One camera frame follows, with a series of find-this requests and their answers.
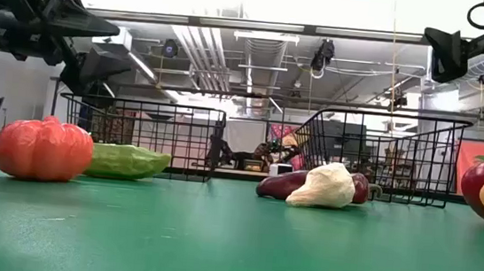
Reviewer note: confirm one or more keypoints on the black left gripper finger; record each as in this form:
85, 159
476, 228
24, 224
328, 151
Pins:
70, 19
92, 70

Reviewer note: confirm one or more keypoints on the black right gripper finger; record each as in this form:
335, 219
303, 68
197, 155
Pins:
448, 55

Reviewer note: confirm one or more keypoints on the red peach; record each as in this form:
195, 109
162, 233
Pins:
44, 150

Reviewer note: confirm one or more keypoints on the green toy cucumber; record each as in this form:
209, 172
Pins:
132, 162

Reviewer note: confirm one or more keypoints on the white toy garlic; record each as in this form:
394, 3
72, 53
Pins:
322, 185

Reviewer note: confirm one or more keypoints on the purple toy eggplant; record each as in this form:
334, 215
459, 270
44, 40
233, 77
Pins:
277, 185

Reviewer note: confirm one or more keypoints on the background black robot arm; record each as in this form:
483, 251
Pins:
222, 151

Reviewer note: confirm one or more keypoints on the overhead light bar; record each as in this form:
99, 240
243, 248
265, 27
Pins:
252, 24

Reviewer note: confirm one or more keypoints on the white board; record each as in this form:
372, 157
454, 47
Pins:
246, 136

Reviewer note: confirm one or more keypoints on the white ceiling light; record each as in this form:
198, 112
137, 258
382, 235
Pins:
265, 36

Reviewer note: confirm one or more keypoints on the small white box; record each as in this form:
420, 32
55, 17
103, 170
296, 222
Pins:
280, 169

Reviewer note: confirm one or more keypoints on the green table mat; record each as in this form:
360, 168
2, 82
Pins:
232, 241

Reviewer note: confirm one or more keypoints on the black hanging ceiling camera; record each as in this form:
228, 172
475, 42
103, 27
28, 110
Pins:
323, 54

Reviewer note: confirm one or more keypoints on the silver air duct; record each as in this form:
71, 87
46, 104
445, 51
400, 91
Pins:
264, 53

